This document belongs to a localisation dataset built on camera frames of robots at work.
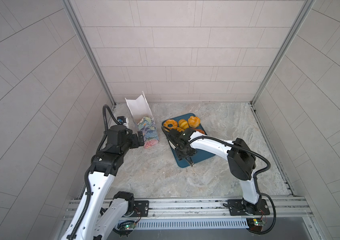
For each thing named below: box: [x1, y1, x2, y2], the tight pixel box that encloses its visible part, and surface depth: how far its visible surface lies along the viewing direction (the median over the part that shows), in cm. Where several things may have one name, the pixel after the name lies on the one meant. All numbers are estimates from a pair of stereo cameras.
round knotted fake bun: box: [188, 116, 201, 128], surface depth 103 cm
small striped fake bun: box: [178, 119, 189, 130], surface depth 101 cm
